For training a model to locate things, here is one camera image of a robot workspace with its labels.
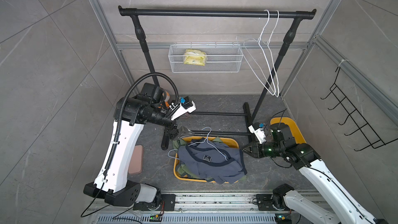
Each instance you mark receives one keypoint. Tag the orange toy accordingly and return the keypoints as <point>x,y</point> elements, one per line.
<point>166,98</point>

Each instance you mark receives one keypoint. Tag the black clothes rack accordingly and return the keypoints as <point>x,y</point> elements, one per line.
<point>297,16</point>

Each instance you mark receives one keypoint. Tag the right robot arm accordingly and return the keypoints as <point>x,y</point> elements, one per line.
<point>282,138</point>

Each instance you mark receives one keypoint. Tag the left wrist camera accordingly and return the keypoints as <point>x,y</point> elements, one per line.
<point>185,105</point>

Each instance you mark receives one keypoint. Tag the black wall hook rack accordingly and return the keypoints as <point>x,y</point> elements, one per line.
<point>361,125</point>

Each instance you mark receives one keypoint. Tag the metal base rail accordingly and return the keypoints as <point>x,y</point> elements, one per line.
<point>220,208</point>

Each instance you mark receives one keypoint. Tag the green tank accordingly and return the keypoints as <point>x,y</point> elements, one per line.
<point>180,146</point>

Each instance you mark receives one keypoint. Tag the large yellow tray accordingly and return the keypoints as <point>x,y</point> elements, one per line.
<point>180,171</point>

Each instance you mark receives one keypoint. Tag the white wire mesh basket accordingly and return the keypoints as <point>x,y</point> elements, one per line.
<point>221,58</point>

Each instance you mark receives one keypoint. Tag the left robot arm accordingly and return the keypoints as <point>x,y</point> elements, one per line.
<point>131,114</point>

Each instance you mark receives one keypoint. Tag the yellow tissue pack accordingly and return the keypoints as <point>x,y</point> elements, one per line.
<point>195,57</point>

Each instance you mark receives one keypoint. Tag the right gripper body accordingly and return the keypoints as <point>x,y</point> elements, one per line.
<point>258,149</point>

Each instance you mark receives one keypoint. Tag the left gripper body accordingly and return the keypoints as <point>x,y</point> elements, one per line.
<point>169,130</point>

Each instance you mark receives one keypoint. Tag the navy blue tank top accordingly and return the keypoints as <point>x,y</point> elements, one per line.
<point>211,161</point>

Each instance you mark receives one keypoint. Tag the small yellow bin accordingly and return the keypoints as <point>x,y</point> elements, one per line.
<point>296,133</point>

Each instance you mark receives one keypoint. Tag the pink rectangular block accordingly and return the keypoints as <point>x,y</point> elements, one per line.
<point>136,162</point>

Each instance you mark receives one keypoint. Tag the light blue wire hanger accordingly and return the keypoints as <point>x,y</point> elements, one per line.
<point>205,140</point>

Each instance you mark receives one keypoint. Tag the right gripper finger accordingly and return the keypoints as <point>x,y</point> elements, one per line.
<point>248,153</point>
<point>248,147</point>

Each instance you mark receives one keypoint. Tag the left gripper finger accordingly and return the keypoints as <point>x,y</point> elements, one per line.
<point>183,135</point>
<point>184,130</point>

